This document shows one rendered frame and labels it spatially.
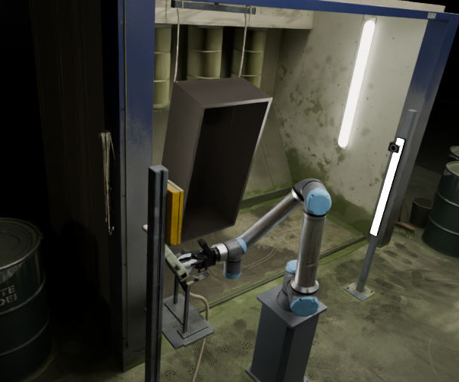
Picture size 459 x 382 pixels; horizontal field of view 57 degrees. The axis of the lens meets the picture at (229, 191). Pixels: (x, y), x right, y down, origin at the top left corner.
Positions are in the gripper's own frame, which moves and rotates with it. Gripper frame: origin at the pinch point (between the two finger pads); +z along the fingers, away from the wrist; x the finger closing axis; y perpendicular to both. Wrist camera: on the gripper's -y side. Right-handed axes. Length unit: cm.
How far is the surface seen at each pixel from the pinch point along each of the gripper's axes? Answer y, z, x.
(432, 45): -79, -278, 74
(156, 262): -9.6, 14.4, -6.1
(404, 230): 120, -323, 68
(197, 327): 32.2, -4.3, -12.9
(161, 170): -52, 11, -4
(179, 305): 32.6, -3.8, 5.0
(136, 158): -35, 2, 46
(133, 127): -51, 3, 46
